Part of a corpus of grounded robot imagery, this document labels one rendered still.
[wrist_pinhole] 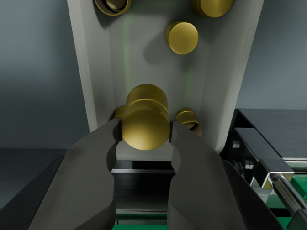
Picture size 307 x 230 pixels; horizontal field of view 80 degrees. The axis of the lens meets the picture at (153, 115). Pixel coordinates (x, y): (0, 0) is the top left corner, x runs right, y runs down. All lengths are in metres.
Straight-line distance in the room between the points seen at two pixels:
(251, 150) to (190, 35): 0.15
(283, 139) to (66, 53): 0.32
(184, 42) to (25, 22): 0.22
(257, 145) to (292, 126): 0.09
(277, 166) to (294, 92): 0.19
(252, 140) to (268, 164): 0.05
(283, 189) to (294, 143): 0.09
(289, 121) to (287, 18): 0.14
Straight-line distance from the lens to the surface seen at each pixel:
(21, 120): 0.40
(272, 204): 0.30
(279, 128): 0.31
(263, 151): 0.25
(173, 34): 0.22
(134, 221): 0.29
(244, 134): 0.27
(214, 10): 0.23
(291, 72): 0.36
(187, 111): 0.29
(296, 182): 0.26
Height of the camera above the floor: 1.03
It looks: 61 degrees down
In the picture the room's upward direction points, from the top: 179 degrees clockwise
